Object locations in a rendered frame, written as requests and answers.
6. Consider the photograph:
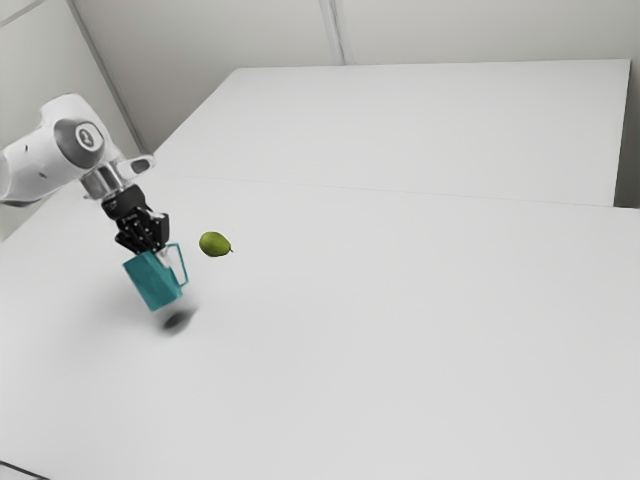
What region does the green lime fruit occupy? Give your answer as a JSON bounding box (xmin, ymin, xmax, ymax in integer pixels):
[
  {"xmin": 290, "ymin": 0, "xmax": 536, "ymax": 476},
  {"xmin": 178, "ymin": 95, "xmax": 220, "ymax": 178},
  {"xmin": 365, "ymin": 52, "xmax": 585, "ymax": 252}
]
[{"xmin": 198, "ymin": 230, "xmax": 235, "ymax": 259}]

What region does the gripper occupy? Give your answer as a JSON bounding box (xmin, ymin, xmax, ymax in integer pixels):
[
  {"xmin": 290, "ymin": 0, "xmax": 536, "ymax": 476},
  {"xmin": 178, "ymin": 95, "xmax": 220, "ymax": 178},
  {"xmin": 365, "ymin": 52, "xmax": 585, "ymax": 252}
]
[{"xmin": 100, "ymin": 184, "xmax": 173, "ymax": 270}]

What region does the teal faceted mug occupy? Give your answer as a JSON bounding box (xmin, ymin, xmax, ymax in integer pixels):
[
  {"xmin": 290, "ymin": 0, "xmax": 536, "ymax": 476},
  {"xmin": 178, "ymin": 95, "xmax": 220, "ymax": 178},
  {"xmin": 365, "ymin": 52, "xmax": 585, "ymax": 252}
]
[{"xmin": 122, "ymin": 242, "xmax": 190, "ymax": 314}]

